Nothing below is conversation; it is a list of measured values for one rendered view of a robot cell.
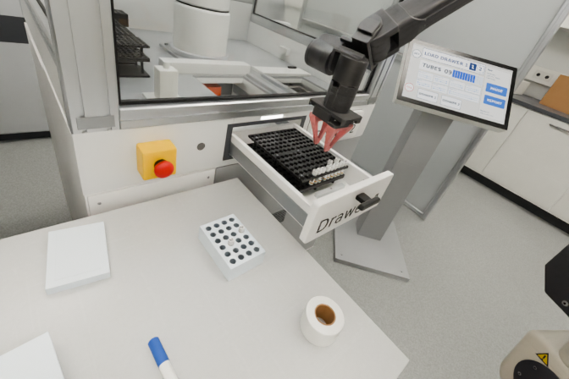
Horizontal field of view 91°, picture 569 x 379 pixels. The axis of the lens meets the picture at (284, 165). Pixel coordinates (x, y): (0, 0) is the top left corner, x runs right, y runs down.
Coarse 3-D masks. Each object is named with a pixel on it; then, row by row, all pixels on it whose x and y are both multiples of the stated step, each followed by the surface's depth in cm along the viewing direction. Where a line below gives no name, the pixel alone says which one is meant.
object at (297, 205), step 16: (256, 128) 82; (272, 128) 86; (288, 128) 91; (240, 144) 73; (320, 144) 84; (240, 160) 74; (256, 160) 69; (256, 176) 70; (272, 176) 65; (352, 176) 78; (368, 176) 74; (272, 192) 66; (288, 192) 62; (304, 192) 71; (288, 208) 63; (304, 208) 59
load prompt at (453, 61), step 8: (424, 48) 129; (424, 56) 129; (432, 56) 129; (440, 56) 129; (448, 56) 129; (448, 64) 129; (456, 64) 129; (464, 64) 129; (472, 64) 129; (480, 64) 129; (480, 72) 129
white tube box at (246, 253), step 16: (208, 224) 60; (224, 224) 63; (240, 224) 62; (208, 240) 57; (224, 240) 57; (240, 240) 59; (256, 240) 59; (224, 256) 54; (240, 256) 56; (256, 256) 56; (224, 272) 54; (240, 272) 55
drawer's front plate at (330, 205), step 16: (384, 176) 69; (336, 192) 58; (352, 192) 60; (368, 192) 67; (320, 208) 54; (336, 208) 59; (352, 208) 66; (368, 208) 74; (304, 224) 57; (336, 224) 65; (304, 240) 58
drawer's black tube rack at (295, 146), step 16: (256, 144) 77; (272, 144) 75; (288, 144) 77; (304, 144) 79; (272, 160) 74; (288, 160) 70; (304, 160) 72; (320, 160) 74; (288, 176) 69; (336, 176) 75
